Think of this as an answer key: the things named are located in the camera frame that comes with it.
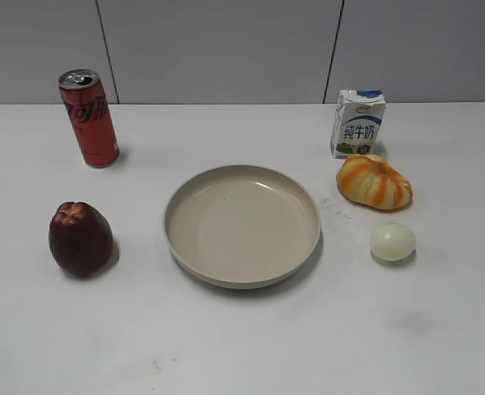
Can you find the beige round plate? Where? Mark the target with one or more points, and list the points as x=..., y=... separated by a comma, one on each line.
x=242, y=227

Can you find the pale white onion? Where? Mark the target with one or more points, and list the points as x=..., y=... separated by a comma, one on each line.
x=392, y=242

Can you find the orange striped croissant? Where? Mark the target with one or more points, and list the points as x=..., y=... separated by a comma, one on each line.
x=371, y=181

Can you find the white blue milk carton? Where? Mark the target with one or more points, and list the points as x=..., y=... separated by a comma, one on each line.
x=358, y=118

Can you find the dark red wax apple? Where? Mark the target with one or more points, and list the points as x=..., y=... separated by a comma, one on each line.
x=80, y=239

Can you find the red cola can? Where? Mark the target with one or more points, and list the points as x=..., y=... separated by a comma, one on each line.
x=85, y=101

